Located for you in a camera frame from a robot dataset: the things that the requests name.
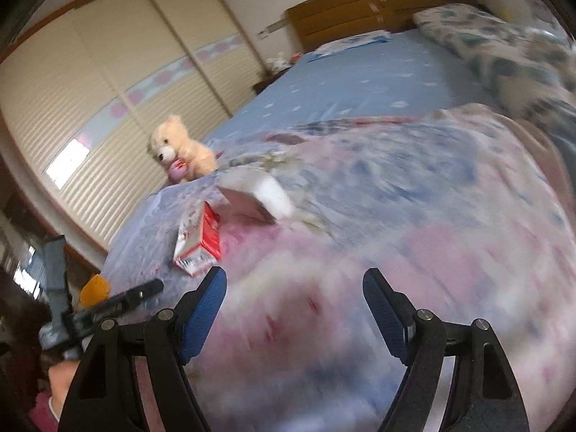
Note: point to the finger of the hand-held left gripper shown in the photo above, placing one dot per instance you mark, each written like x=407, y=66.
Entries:
x=130, y=296

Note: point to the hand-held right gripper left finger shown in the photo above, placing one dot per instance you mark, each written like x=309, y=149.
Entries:
x=204, y=312

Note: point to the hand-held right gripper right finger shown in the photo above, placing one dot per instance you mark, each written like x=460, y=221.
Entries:
x=387, y=312

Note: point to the red and white carton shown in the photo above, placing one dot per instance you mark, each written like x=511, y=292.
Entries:
x=209, y=234

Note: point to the white paper box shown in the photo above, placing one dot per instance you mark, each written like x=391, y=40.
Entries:
x=243, y=195

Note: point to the person's left hand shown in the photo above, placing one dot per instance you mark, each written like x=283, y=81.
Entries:
x=60, y=380

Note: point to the pink floral blanket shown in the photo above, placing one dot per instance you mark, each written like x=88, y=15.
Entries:
x=360, y=189

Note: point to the cream teddy bear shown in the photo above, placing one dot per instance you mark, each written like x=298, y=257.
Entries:
x=189, y=148

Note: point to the cream sliding door wardrobe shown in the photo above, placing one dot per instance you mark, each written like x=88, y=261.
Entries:
x=90, y=76

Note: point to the blue bed sheet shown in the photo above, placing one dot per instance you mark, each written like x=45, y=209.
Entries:
x=360, y=81

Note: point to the dark wooden nightstand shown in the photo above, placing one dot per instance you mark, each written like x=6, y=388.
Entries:
x=263, y=85

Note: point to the blue and white pillow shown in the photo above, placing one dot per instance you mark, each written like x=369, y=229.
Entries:
x=351, y=44

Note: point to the white comforter with blue print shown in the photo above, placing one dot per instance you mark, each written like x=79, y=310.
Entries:
x=490, y=45

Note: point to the wooden headboard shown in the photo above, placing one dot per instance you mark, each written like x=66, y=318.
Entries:
x=342, y=9

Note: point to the white wall switch panel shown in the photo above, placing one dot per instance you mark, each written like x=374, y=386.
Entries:
x=263, y=33

